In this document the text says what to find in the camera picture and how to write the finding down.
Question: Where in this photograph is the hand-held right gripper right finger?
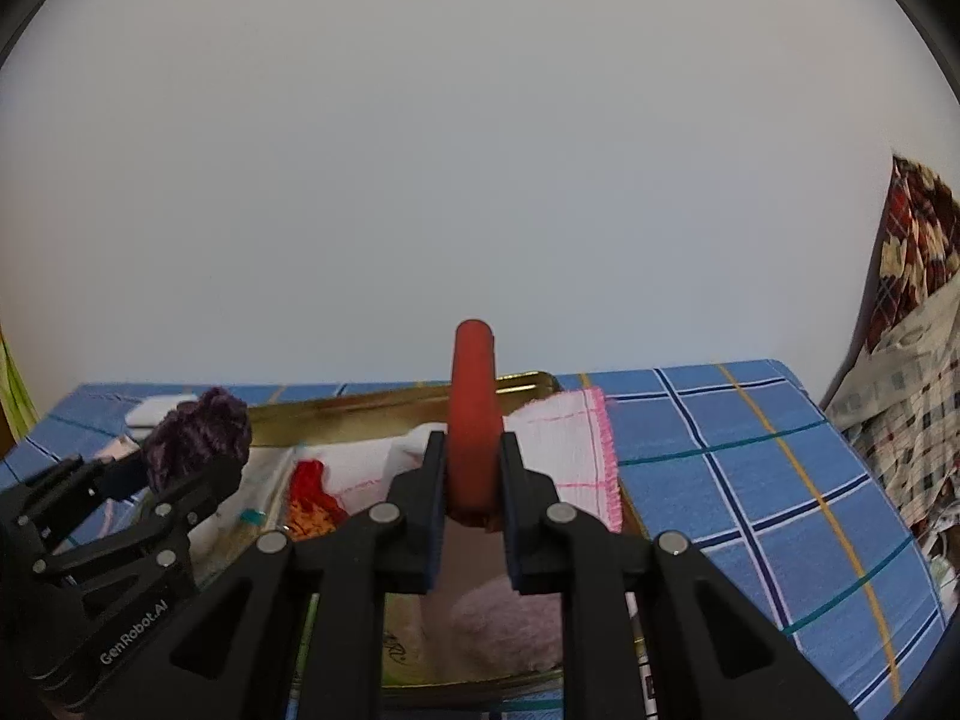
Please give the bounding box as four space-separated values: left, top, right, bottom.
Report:
499 431 860 720

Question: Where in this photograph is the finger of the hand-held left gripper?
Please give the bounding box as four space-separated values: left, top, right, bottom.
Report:
0 451 149 541
30 456 245 593

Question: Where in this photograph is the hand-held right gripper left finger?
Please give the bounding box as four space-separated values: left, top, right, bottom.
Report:
82 431 449 720

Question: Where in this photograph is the purple knitted yarn piece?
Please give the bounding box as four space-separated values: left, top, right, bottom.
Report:
144 387 253 492

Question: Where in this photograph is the white cloth with pink trim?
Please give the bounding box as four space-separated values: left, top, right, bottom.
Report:
304 388 622 533

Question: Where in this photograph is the red foam cylinder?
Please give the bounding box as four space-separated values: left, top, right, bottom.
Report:
444 320 505 530

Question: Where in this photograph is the golden metal tin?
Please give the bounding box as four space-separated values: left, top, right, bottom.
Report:
135 370 652 695

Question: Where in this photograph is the small white object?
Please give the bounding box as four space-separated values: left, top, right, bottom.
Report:
124 392 200 432

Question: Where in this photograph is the pink fluffy cloth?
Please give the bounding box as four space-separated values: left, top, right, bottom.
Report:
448 576 565 672

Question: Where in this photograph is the red and orange knitted piece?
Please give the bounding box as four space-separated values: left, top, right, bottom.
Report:
281 459 353 542

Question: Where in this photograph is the green printed cloth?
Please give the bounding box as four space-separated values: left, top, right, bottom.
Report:
0 326 38 443

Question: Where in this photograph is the blue plaid bedsheet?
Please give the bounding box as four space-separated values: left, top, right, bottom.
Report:
0 358 947 720

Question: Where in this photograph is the beige checked cloth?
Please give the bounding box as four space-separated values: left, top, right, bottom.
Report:
823 289 960 616

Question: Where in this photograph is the red floral patterned blanket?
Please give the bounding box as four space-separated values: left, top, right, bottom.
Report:
866 154 960 353

